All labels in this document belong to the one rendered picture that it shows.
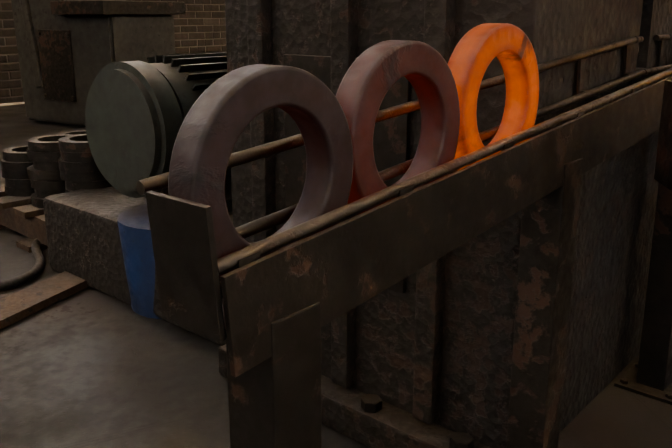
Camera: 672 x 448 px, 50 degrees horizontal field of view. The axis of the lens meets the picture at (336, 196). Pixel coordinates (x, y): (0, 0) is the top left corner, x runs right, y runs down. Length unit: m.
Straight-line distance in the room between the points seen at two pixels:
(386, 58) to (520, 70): 0.28
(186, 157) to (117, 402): 1.16
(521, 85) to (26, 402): 1.24
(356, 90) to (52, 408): 1.18
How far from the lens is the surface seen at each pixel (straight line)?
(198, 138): 0.55
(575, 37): 1.27
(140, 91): 1.97
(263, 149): 0.67
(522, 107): 0.95
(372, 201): 0.67
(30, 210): 2.71
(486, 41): 0.85
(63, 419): 1.64
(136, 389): 1.71
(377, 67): 0.69
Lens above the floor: 0.81
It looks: 14 degrees down
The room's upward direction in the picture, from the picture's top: straight up
